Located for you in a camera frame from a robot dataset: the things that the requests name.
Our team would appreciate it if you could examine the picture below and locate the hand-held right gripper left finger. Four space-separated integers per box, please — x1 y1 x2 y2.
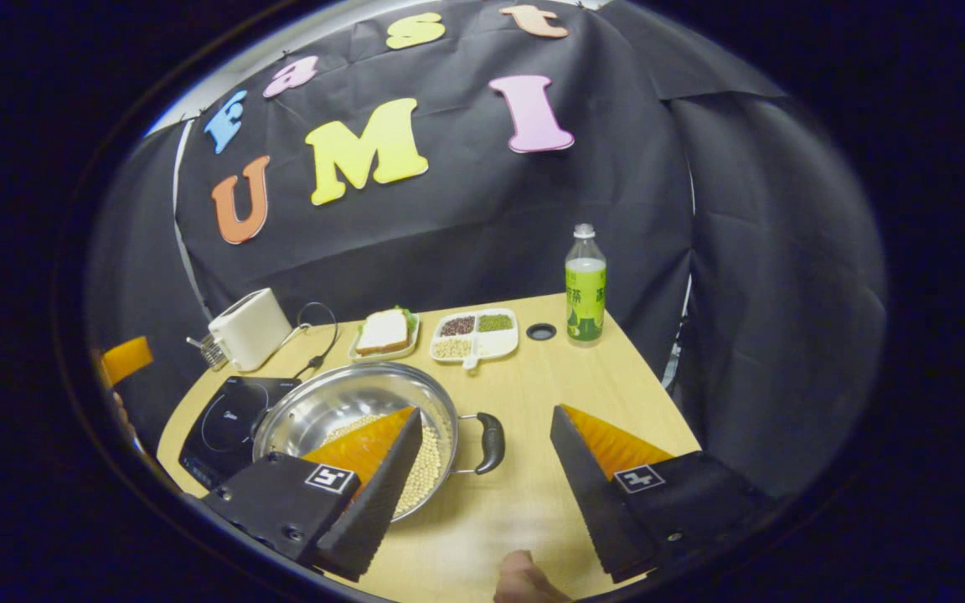
202 406 425 583

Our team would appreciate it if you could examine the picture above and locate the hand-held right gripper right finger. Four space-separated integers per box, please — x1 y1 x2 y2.
550 404 777 585

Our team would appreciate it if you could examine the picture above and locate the stainless steel pot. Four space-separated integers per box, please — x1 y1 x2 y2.
252 362 507 524

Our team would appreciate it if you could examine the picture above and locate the black induction cooktop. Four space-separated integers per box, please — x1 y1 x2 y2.
178 375 303 492

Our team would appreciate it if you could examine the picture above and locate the pile of soybeans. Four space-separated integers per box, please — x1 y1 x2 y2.
319 410 444 516

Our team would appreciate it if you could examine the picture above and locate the white toaster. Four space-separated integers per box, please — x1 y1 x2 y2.
208 288 293 373

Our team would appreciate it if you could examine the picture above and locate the small pale plate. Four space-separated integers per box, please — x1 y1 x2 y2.
348 307 421 363

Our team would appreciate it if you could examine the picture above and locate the sandwich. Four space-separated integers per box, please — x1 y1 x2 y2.
355 307 413 355

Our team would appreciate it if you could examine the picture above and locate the white divided bean tray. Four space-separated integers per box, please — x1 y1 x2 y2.
430 308 520 371

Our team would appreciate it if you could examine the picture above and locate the green drink bottle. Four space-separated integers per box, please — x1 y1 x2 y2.
565 224 607 343

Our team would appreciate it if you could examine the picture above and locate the black backdrop cloth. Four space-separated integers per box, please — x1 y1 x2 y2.
85 0 890 503

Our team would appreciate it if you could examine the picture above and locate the wire utensil holder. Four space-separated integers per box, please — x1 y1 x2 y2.
187 333 229 372

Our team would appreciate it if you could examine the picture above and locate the black power cable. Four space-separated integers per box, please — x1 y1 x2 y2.
292 301 339 380

